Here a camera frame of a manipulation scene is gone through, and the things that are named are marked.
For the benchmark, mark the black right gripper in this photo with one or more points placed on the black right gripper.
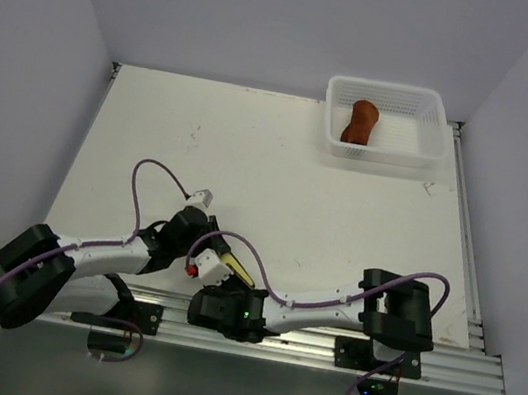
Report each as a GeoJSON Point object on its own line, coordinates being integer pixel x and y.
{"type": "Point", "coordinates": [214, 290]}

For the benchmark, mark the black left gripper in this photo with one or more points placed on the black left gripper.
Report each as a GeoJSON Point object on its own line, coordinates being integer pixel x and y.
{"type": "Point", "coordinates": [219, 243]}

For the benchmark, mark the yellow microfiber towel black trim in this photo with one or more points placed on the yellow microfiber towel black trim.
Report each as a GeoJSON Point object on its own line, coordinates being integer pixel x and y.
{"type": "Point", "coordinates": [237, 269]}

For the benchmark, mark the brown microfiber towel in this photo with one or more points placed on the brown microfiber towel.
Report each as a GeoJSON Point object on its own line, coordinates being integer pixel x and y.
{"type": "Point", "coordinates": [364, 117]}

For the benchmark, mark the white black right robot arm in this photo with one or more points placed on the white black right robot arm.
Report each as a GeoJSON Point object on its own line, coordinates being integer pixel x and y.
{"type": "Point", "coordinates": [393, 311]}

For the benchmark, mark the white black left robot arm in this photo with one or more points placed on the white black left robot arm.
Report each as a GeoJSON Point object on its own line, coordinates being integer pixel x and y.
{"type": "Point", "coordinates": [42, 272]}

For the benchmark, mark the white perforated plastic basket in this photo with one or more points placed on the white perforated plastic basket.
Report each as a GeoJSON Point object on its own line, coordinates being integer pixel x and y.
{"type": "Point", "coordinates": [412, 130]}

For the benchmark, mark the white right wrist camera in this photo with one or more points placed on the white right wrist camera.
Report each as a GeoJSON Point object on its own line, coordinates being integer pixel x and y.
{"type": "Point", "coordinates": [208, 268]}

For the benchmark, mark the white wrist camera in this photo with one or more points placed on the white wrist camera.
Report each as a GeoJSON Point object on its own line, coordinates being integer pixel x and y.
{"type": "Point", "coordinates": [208, 268]}
{"type": "Point", "coordinates": [200, 199]}

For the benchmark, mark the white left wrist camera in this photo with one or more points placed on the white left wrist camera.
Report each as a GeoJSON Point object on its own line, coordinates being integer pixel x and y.
{"type": "Point", "coordinates": [200, 199]}

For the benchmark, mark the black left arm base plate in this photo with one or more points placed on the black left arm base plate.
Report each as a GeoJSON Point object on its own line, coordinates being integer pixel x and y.
{"type": "Point", "coordinates": [146, 316]}

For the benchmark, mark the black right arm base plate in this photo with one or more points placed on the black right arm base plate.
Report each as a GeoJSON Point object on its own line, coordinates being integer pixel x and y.
{"type": "Point", "coordinates": [366, 355]}

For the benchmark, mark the aluminium table edge rail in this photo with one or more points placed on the aluminium table edge rail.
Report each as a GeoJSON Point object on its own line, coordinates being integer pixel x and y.
{"type": "Point", "coordinates": [444, 368]}

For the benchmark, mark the aluminium right side rail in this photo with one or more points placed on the aluminium right side rail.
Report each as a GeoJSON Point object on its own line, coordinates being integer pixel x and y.
{"type": "Point", "coordinates": [474, 319]}

